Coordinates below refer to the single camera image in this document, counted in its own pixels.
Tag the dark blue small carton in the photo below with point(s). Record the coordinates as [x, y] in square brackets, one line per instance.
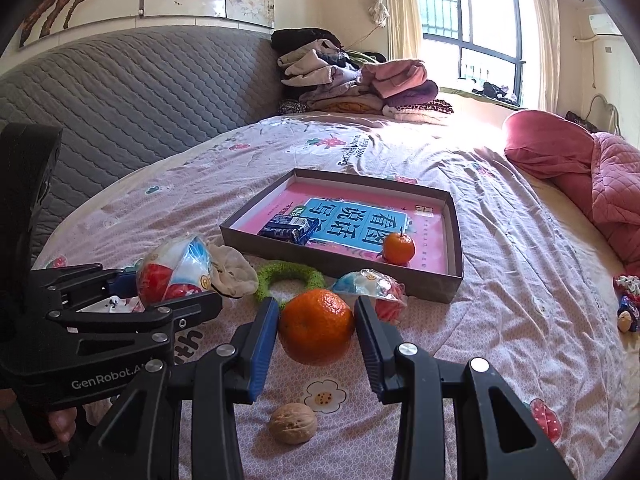
[291, 229]

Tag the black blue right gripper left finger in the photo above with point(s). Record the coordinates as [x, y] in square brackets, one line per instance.
[139, 436]

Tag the pink quilted blanket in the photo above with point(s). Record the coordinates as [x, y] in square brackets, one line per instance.
[598, 172]

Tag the brown walnut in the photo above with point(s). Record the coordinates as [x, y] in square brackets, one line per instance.
[293, 424]

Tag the grey shallow cardboard box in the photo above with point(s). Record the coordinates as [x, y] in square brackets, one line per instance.
[425, 285]

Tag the red ball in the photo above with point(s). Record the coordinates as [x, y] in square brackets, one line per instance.
[386, 295]

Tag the cream drawstring pouch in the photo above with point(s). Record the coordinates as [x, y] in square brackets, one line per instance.
[230, 273]

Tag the cream left curtain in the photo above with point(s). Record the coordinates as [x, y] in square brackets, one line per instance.
[401, 19]

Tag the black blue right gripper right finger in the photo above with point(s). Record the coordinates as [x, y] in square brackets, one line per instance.
[496, 436]

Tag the red white blue wrapped toy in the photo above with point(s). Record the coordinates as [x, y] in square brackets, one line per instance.
[177, 268]

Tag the small colourful doll toy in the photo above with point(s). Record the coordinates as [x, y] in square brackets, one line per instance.
[627, 290]

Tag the dark framed window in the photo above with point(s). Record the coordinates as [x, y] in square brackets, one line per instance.
[474, 46]

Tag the small orange tangerine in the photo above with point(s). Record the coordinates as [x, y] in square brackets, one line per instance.
[398, 248]

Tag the white air conditioner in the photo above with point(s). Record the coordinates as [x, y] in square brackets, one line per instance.
[602, 24]

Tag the grey quilted headboard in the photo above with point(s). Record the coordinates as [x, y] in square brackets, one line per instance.
[129, 98]

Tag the pink patterned bed sheet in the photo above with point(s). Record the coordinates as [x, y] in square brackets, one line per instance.
[536, 298]

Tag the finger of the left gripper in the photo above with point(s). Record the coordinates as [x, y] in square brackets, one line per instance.
[75, 334]
[76, 287]

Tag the person's left hand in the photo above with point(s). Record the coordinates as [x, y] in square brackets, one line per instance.
[63, 424]

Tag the cream right curtain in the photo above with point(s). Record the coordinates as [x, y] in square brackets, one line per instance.
[549, 48]

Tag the large orange tangerine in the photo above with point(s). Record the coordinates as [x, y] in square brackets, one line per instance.
[315, 328]

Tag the pile of folded clothes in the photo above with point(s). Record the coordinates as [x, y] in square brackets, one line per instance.
[319, 75]

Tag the cream curtain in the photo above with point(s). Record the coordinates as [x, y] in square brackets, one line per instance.
[549, 48]
[401, 19]

